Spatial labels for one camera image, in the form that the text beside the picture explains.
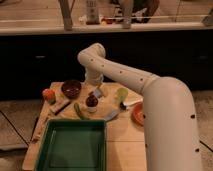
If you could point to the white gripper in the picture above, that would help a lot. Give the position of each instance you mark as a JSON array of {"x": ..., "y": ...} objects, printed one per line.
[{"x": 94, "y": 78}]

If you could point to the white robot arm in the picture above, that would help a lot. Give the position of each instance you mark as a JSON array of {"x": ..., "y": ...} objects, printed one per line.
[{"x": 170, "y": 121}]

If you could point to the white paper cup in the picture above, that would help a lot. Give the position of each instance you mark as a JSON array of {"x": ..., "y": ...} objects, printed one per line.
[{"x": 92, "y": 109}]

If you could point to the green plastic cup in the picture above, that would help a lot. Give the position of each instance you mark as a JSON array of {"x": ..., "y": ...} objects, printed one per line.
[{"x": 121, "y": 94}]

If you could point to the green cucumber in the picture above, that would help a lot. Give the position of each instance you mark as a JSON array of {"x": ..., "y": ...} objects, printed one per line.
[{"x": 78, "y": 111}]

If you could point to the dark red bowl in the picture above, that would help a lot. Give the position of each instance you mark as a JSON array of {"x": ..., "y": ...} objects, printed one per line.
[{"x": 71, "y": 88}]

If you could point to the grey spatula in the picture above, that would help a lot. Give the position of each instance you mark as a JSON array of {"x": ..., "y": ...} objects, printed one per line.
[{"x": 111, "y": 115}]

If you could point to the white spoon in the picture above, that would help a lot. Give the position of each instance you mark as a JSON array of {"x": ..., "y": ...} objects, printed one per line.
[{"x": 128, "y": 104}]

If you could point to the wooden block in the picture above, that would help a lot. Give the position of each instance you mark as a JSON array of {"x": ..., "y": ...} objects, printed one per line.
[{"x": 57, "y": 107}]

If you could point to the orange bowl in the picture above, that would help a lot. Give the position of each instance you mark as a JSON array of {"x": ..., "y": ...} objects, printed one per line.
[{"x": 137, "y": 114}]

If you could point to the green plastic tray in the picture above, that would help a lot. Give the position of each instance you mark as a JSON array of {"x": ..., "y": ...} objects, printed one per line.
[{"x": 73, "y": 145}]

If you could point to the white bottle on counter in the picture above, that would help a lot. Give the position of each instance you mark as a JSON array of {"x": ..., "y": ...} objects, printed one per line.
[{"x": 92, "y": 12}]

